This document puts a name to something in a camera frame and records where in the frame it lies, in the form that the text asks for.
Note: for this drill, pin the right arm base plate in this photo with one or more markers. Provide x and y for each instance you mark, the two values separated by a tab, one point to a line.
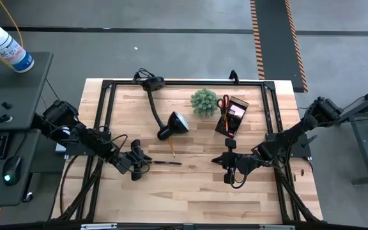
299	150

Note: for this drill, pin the black pen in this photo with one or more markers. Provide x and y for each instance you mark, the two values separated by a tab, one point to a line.
168	163

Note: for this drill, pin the silver metal bracket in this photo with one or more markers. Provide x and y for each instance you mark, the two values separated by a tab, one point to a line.
276	227
97	226

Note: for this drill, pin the black gooseneck desk lamp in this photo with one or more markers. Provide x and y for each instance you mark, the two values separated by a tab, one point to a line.
177	123

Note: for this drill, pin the black mesh desk organizer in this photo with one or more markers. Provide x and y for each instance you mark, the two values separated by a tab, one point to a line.
222	131

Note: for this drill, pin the sticky note pad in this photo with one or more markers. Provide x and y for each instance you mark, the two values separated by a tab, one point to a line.
237	112

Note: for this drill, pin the artificial green potted plant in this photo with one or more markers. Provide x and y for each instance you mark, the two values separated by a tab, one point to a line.
204	102

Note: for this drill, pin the black aluminium table frame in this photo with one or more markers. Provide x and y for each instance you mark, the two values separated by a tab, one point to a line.
187	82

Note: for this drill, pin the black orange striped floor mat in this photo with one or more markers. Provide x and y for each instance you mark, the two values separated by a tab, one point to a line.
276	48

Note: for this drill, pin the red eraser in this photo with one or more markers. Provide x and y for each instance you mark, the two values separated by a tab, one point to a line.
231	133

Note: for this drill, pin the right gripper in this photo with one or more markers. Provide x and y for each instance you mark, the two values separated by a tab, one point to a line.
241	163

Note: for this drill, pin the black and white knob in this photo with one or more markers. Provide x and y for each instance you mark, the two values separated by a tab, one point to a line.
2	118

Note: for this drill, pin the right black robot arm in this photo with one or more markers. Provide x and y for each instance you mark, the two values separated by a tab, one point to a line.
286	140

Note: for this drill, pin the black triangular bracket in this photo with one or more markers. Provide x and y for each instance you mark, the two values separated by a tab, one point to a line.
234	78

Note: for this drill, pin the black side desk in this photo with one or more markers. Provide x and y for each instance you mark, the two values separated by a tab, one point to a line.
21	96

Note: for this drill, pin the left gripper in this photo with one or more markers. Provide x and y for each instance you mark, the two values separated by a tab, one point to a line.
134	163

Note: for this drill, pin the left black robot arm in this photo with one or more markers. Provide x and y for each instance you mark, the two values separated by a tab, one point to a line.
91	140

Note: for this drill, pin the desk caster wheel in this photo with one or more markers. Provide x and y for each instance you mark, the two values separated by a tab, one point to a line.
28	197

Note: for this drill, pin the white power box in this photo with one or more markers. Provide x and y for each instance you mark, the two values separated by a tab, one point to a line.
61	147

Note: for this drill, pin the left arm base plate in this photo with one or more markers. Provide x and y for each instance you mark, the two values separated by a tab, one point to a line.
75	152

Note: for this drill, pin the black computer mouse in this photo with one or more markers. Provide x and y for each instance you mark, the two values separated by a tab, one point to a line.
11	169

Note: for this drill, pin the white wipes canister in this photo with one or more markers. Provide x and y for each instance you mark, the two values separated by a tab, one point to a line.
5	48

